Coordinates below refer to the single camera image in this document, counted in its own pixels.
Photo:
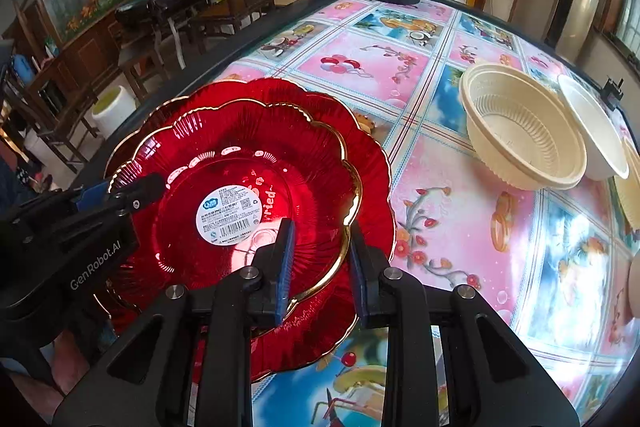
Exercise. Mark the black-edged dining table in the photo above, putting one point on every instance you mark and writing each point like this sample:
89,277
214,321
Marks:
210,67

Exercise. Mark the white plastic bucket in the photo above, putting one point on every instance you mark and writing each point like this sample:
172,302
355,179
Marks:
112,114

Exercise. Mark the small red scalloped plate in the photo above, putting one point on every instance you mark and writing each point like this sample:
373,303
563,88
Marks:
225,157

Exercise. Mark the large red scalloped plate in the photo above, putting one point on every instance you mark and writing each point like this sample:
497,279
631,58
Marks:
370,167

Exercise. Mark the cream plastic plate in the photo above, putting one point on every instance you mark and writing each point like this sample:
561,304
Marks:
636,287

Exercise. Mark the barred window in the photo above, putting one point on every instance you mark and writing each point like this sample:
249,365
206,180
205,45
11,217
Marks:
625,17

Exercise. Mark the printed plastic tablecloth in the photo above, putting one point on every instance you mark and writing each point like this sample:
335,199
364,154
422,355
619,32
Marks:
350,67

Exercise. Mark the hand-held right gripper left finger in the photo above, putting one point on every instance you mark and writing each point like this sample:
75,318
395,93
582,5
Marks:
284,272

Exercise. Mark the cream plastic bowl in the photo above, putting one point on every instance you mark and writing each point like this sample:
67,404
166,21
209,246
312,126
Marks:
632,192
595,132
520,132

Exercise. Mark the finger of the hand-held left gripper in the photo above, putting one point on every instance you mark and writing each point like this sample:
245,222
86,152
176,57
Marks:
137,193

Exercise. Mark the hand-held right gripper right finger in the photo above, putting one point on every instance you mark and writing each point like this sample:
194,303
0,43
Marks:
358,279

